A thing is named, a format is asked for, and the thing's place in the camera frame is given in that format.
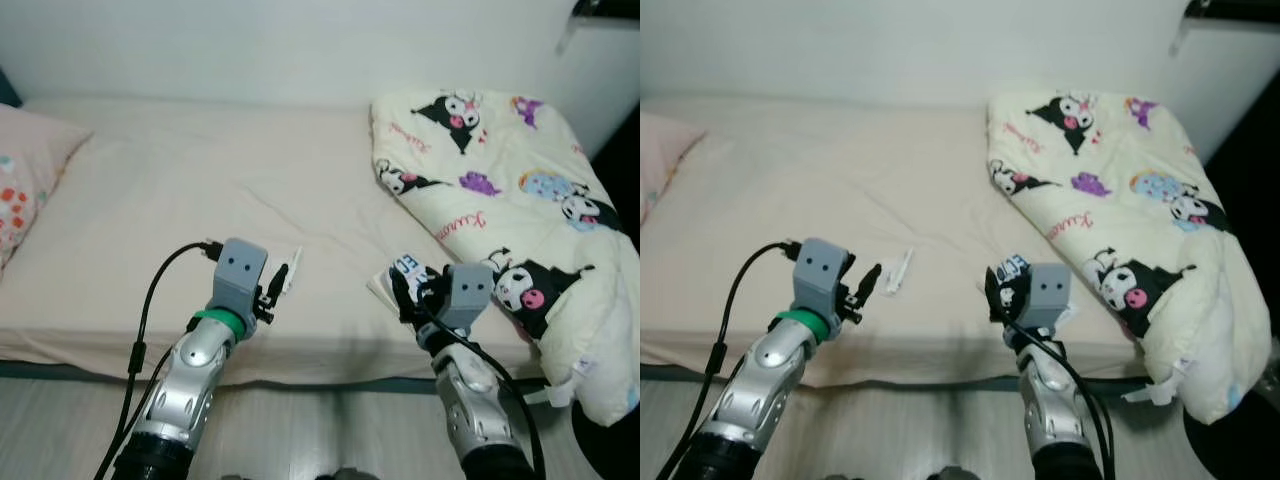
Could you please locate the mattress with cream sheet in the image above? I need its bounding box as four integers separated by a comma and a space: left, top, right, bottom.
640, 97, 1181, 389
0, 97, 561, 386

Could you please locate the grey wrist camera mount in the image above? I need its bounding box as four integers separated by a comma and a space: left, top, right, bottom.
1020, 263, 1073, 336
795, 238, 851, 316
213, 238, 269, 316
440, 263, 494, 336

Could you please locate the cream cartoon print quilt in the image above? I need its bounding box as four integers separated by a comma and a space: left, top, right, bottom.
985, 88, 1276, 426
370, 88, 641, 429

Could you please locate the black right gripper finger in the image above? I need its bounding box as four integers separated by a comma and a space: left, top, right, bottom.
985, 266, 1011, 323
390, 268, 417, 323

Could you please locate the cream book with blue print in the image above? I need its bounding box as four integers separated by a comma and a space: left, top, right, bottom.
985, 253, 1033, 301
368, 255, 446, 306

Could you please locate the pink pillow with dots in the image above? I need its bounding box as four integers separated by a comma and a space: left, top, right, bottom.
640, 112, 706, 223
0, 103, 93, 271

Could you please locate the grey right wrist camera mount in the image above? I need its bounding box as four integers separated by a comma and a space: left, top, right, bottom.
1020, 263, 1073, 336
440, 263, 494, 336

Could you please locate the black cabinet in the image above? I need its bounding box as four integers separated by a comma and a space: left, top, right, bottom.
590, 100, 641, 233
1205, 70, 1280, 341

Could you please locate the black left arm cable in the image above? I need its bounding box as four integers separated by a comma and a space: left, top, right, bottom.
655, 240, 801, 480
95, 240, 223, 480

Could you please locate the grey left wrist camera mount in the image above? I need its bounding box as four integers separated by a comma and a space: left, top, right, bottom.
795, 238, 851, 316
213, 238, 269, 316

